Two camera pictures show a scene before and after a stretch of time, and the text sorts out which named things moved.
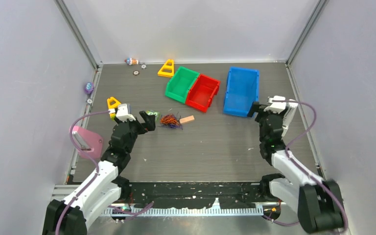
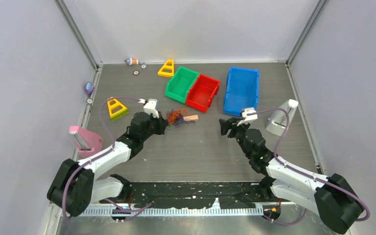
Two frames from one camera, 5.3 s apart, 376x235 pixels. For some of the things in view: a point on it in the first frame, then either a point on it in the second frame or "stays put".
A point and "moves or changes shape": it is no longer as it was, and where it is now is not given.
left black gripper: (148, 126) -> (161, 123)
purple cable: (173, 126) -> (179, 120)
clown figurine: (131, 61) stays put
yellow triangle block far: (168, 69) stays put
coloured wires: (168, 119) moves or changes shape
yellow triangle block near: (112, 115) stays put
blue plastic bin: (242, 91) stays put
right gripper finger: (255, 107) -> (226, 125)
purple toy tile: (89, 88) stays put
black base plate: (186, 194) stays put
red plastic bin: (201, 91) stays put
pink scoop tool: (89, 142) stays put
